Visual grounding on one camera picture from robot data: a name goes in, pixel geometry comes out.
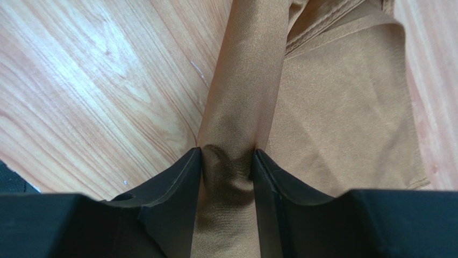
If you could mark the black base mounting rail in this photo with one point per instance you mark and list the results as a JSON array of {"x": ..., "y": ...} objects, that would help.
[{"x": 11, "y": 182}]

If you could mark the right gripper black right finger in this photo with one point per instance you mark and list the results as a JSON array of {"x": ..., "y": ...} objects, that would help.
[{"x": 296, "y": 220}]

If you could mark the brown satin napkin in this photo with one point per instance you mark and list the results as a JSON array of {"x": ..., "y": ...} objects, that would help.
[{"x": 321, "y": 87}]

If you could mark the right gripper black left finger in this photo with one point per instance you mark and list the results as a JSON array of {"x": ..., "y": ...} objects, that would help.
[{"x": 154, "y": 219}]

